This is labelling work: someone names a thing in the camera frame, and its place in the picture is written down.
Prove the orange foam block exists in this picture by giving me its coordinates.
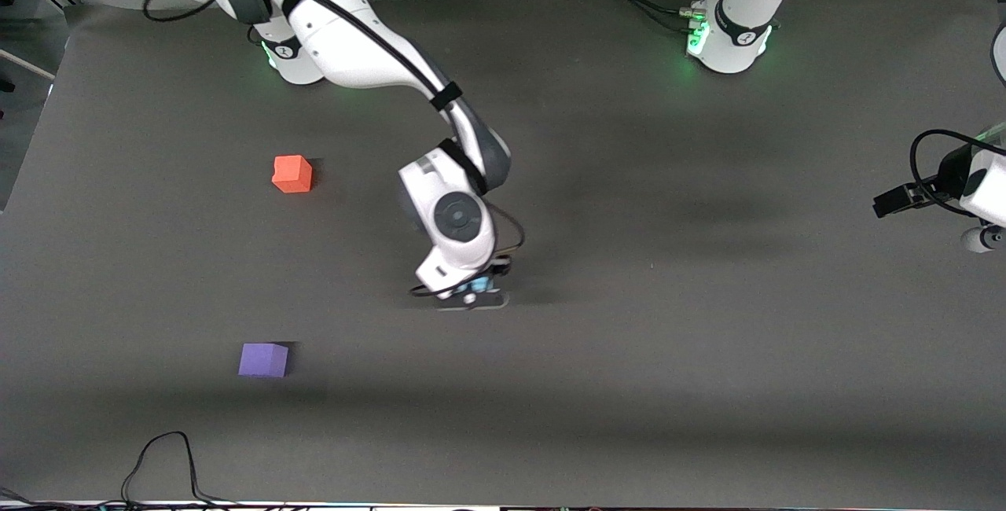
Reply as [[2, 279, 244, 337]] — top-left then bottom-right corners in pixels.
[[271, 155, 314, 194]]

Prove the purple foam block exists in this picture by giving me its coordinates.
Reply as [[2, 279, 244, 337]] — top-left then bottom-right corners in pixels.
[[238, 343, 289, 379]]

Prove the dark grey table mat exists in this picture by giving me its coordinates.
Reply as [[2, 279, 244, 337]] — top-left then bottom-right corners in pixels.
[[0, 0, 1006, 508]]

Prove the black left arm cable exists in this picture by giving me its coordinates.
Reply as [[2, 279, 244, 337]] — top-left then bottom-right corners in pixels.
[[909, 129, 1006, 219]]

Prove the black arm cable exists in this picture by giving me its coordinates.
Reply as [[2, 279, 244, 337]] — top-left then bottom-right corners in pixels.
[[909, 129, 1006, 219], [141, 0, 464, 111]]

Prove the black base power cable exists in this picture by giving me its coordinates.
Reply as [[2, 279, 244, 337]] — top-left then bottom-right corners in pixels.
[[593, 0, 700, 34]]

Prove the thin black looped cable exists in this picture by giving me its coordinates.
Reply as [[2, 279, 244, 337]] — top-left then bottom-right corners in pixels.
[[122, 431, 237, 508]]

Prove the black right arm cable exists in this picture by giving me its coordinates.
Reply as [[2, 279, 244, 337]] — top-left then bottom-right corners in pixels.
[[141, 0, 464, 111]]

